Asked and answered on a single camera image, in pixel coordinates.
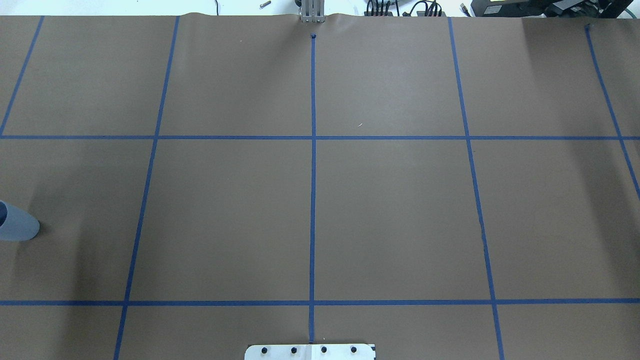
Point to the blue cup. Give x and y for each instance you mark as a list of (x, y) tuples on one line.
[(17, 225)]

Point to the aluminium frame post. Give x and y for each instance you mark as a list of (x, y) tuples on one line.
[(311, 11)]

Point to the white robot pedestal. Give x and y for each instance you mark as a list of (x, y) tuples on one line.
[(331, 351)]

